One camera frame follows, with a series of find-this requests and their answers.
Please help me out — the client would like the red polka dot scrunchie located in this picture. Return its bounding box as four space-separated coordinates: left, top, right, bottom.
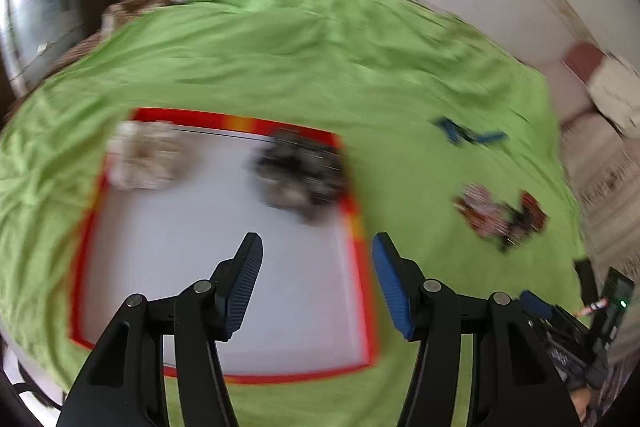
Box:
500 192 547 253

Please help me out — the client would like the red plaid scrunchie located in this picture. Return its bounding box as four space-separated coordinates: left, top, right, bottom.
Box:
454 184 509 239

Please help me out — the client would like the white cherry scrunchie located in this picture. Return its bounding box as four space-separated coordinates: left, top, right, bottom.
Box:
106 120 189 191

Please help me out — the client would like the dark floral scrunchie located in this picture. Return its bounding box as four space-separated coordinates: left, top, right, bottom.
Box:
252 128 347 223

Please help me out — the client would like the red tray box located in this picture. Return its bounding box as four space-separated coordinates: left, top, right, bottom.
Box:
70 107 378 385

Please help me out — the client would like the green bed sheet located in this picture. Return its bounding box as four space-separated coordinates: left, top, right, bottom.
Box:
0 0 589 427

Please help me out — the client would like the striped sofa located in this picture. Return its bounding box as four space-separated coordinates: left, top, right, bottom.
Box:
534 41 640 358

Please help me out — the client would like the white patterned pillow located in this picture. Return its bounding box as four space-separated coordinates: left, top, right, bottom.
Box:
587 54 640 139

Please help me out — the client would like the brown patterned blanket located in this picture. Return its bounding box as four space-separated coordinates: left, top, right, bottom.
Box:
44 0 179 78

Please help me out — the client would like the stained glass door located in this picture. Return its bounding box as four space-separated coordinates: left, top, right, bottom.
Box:
1 0 85 98

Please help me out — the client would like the blue striped strap watch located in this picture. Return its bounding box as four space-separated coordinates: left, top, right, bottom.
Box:
433 117 508 145

